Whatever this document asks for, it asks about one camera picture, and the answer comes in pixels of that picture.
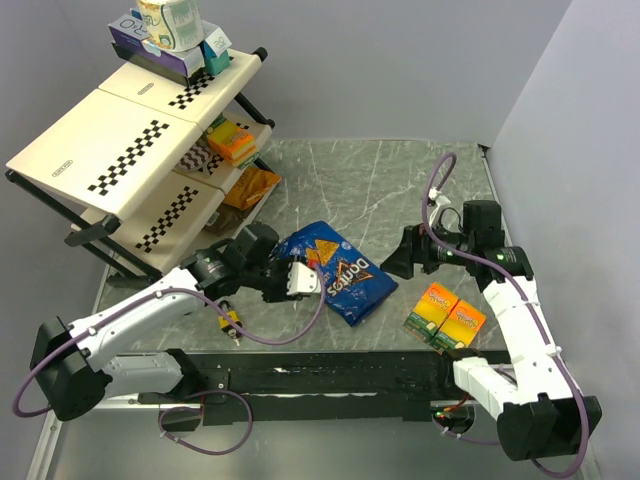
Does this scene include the orange sponge pack on shelf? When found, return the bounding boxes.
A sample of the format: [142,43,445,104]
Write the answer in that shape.
[205,120,257,168]

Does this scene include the purple zigzag cloth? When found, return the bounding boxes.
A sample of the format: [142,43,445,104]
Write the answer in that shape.
[176,140,213,172]

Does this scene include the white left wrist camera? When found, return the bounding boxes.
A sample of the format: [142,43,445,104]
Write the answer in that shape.
[287,261,322,296]

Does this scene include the orange snack bag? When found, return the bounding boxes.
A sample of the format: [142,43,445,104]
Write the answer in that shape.
[223,166,281,211]

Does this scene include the yellow padlock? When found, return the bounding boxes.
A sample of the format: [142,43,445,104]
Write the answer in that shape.
[218,300,241,333]

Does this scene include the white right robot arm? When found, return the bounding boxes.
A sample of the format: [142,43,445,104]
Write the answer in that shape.
[381,194,602,462]

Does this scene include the yellow padlock keys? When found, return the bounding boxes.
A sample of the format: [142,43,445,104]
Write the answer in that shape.
[226,328,243,346]

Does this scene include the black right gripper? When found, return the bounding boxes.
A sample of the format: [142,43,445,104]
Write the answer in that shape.
[378,217,474,279]

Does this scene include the beige checkered shelf rack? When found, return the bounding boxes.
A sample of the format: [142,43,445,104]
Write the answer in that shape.
[6,48,275,287]

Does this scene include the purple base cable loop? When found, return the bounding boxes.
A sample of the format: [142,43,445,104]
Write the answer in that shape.
[158,388,256,456]

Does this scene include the purple tissue box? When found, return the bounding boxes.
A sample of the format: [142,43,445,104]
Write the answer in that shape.
[108,14,205,77]

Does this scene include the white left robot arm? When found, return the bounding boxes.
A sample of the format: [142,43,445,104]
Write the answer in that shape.
[30,222,321,421]

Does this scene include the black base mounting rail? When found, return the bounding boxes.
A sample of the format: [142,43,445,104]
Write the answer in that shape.
[123,350,471,426]

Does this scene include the left yellow sponge pack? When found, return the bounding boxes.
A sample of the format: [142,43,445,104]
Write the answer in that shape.
[403,282,459,344]

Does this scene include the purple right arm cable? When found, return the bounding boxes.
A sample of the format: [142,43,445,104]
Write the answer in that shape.
[421,152,594,475]

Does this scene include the teal small box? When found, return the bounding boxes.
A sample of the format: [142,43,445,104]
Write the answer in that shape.
[199,24,232,76]

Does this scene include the yellow sponge pack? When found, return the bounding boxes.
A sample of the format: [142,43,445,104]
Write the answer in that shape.
[403,282,459,344]
[431,300,486,353]

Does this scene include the right yellow sponge pack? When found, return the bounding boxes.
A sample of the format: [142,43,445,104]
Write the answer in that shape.
[431,300,486,353]

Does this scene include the blue Doritos chip bag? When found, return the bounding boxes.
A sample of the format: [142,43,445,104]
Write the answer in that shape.
[276,221,398,327]

